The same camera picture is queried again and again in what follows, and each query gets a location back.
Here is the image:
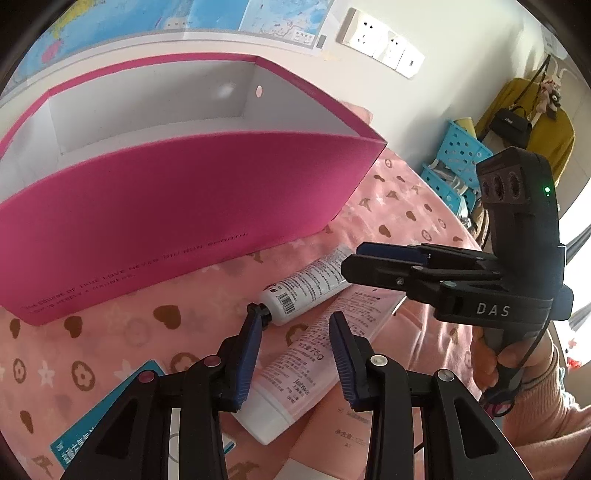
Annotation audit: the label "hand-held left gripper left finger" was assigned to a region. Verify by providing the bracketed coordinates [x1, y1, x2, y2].
[60, 302, 271, 480]

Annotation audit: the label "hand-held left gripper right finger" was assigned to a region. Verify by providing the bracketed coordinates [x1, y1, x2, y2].
[328, 311, 532, 480]

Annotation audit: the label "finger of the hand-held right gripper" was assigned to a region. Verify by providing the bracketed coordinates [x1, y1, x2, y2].
[341, 255, 502, 302]
[357, 241, 496, 269]

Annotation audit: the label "small pink tube white cap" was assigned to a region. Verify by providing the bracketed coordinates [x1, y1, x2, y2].
[231, 288, 398, 446]

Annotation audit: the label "white tube with black cap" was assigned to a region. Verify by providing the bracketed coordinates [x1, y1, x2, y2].
[252, 244, 356, 328]

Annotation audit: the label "large pink tube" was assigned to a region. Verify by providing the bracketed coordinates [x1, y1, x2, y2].
[277, 295, 481, 480]

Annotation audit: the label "white and teal medicine box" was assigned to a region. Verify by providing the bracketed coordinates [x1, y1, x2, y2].
[48, 360, 238, 480]

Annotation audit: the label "pink cardboard box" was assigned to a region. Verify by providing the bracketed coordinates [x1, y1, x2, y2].
[0, 55, 387, 326]

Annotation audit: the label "person's right forearm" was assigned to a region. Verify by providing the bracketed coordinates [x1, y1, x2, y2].
[466, 342, 591, 480]

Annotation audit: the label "person's right hand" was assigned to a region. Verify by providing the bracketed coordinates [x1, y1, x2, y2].
[471, 329, 561, 397]

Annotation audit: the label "blue perforated plastic basket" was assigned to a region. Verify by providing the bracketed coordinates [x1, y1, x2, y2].
[436, 119, 494, 185]
[420, 161, 478, 217]

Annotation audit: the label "yellow garment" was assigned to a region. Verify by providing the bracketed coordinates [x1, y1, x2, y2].
[475, 78, 575, 185]

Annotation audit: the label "black handbag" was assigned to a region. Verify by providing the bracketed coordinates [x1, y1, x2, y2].
[488, 107, 532, 148]

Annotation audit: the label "small plush toy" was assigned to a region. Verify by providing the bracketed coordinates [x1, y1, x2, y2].
[538, 76, 566, 114]

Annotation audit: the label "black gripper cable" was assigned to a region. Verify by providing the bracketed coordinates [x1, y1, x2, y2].
[480, 318, 552, 416]

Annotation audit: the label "white wall socket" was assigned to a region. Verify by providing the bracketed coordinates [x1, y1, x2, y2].
[397, 48, 426, 80]
[336, 8, 389, 58]
[376, 30, 409, 70]

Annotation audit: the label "colourful wall map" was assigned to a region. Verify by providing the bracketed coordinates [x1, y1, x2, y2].
[18, 0, 337, 77]

